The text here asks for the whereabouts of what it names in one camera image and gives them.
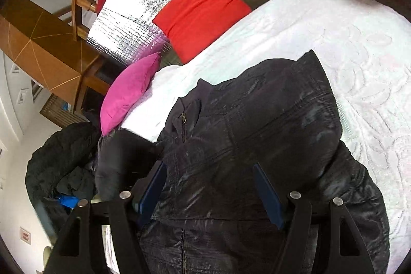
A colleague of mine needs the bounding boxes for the black puffer jacket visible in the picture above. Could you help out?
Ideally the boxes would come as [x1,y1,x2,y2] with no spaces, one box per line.
[95,49,390,274]

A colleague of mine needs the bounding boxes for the wicker basket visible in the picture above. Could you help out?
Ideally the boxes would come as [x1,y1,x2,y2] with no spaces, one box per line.
[40,94,85,128]

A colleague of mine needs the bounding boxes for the brown wooden cabinet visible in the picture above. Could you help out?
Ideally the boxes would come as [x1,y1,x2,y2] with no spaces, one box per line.
[0,0,111,112]

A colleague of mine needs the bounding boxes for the large red pillow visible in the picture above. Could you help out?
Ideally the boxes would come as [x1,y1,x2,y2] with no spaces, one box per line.
[152,0,253,64]

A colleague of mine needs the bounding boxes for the pile of dark clothes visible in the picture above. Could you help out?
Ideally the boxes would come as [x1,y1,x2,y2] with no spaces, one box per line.
[25,122,102,225]

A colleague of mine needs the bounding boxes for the white textured bed blanket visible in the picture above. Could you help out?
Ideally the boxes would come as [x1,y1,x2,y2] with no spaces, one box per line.
[106,0,411,274]

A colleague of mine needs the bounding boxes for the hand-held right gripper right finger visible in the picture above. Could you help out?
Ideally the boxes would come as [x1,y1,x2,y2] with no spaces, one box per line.
[252,163,376,274]

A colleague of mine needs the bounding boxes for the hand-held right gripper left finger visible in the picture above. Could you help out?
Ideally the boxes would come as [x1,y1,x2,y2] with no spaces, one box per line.
[43,161,168,274]

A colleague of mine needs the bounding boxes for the blue bag on floor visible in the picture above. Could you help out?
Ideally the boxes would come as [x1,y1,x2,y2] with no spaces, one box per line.
[58,195,80,209]

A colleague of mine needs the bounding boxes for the pink pillow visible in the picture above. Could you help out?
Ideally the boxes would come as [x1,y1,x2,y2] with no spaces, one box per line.
[100,52,162,136]

